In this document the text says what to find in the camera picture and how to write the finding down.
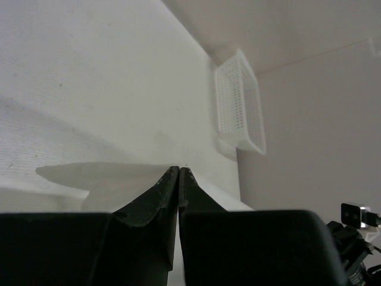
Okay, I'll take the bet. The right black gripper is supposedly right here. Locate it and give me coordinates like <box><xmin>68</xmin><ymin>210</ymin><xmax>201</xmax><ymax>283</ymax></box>
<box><xmin>327</xmin><ymin>221</ymin><xmax>380</xmax><ymax>285</ymax></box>

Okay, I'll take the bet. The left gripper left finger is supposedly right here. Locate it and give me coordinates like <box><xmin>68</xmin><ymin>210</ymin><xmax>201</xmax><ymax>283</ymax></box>
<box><xmin>1</xmin><ymin>166</ymin><xmax>179</xmax><ymax>285</ymax></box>

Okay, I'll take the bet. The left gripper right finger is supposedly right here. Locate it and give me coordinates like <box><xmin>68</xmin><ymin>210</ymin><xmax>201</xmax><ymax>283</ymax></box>
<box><xmin>179</xmin><ymin>168</ymin><xmax>348</xmax><ymax>285</ymax></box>

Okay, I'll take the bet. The white plastic basket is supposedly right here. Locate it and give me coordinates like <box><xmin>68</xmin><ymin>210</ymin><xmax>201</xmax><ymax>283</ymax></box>
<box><xmin>214</xmin><ymin>49</ymin><xmax>267</xmax><ymax>155</ymax></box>

